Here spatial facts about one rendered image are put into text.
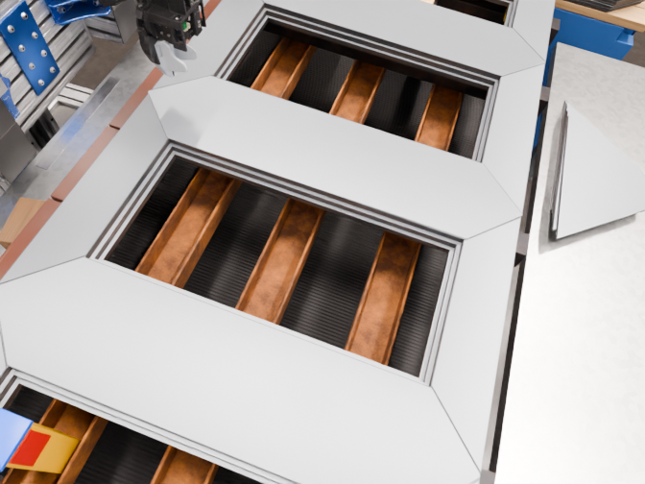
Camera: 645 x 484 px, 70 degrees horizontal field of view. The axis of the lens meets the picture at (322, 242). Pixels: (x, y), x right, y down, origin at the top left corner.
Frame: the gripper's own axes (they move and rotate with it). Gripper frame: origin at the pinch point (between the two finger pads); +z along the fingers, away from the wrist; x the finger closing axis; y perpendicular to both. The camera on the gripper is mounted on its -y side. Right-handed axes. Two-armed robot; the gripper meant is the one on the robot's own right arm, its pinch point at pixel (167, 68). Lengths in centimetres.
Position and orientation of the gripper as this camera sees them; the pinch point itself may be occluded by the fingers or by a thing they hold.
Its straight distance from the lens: 93.1
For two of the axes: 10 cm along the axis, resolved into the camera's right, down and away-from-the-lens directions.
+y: 9.4, 3.3, -0.9
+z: -0.9, 4.9, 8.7
